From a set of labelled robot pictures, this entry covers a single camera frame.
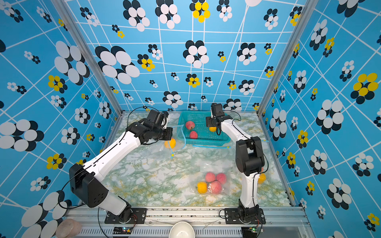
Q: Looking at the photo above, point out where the teal plastic basket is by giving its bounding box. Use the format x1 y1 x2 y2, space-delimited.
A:
177 111 231 146

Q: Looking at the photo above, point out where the small red peach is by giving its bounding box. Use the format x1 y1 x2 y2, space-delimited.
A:
189 131 198 139

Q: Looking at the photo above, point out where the pink peach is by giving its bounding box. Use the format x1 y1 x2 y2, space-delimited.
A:
205 172 216 183

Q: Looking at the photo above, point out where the yellow orange peach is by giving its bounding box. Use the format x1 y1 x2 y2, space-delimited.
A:
196 181 208 194

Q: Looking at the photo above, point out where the clear zip-top bag blue zipper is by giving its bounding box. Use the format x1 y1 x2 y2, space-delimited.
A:
190 140 267 195

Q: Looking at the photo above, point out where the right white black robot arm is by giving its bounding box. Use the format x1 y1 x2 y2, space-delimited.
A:
206 115 265 224

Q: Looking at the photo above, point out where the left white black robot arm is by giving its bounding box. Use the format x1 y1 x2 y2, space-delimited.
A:
69 122 173 223

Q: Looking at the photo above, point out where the white bowl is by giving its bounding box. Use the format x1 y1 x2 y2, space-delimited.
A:
169 221 195 238

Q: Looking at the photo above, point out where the pink translucent object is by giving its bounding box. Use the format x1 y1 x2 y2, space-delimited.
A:
56 219 82 238

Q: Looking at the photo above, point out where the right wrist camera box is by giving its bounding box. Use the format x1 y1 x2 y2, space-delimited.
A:
211 103 225 118

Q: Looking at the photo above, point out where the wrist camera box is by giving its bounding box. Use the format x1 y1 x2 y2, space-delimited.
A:
146 110 169 127
211 103 225 118

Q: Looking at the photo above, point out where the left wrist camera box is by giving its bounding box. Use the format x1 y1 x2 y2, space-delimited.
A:
146 110 169 127

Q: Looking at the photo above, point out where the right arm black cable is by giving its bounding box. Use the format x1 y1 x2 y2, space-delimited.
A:
226 111 269 175

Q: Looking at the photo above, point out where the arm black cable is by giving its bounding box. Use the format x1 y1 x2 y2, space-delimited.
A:
226 111 269 175
58 106 155 209

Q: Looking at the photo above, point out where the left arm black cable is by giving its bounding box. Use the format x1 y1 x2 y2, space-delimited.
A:
58 106 155 209

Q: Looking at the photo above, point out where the aluminium front rail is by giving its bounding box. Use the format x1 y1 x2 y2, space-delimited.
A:
66 207 315 238

